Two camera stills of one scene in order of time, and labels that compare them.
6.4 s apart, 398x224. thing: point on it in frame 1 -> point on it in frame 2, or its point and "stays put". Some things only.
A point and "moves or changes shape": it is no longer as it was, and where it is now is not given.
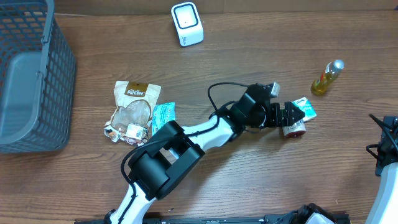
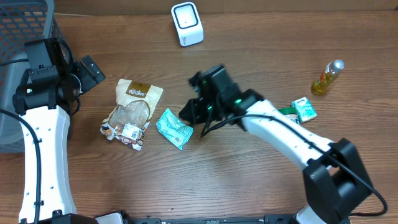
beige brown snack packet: [132, 116] stays put
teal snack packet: [162, 113] moves or changes shape
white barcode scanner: [188, 22] stays put
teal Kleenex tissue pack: [305, 104] stays put
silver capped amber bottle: [319, 86] stays put
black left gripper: [278, 119] -> [89, 81]
